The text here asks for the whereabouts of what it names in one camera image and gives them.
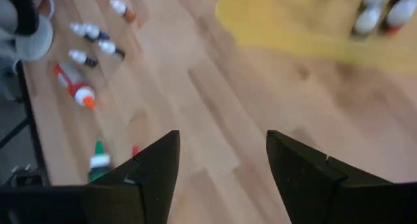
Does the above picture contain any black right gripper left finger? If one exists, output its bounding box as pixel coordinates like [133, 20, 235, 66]
[0, 130, 181, 224]

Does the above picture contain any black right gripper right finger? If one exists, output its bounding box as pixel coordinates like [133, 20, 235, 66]
[266, 130, 417, 224]

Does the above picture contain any large green food coloring bottle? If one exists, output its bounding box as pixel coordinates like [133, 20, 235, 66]
[87, 139, 112, 183]

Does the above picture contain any large orange food coloring bottle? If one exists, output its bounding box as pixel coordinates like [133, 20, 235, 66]
[53, 63, 98, 110]

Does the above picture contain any yellow translucent plastic bin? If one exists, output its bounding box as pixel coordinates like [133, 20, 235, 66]
[214, 0, 417, 77]

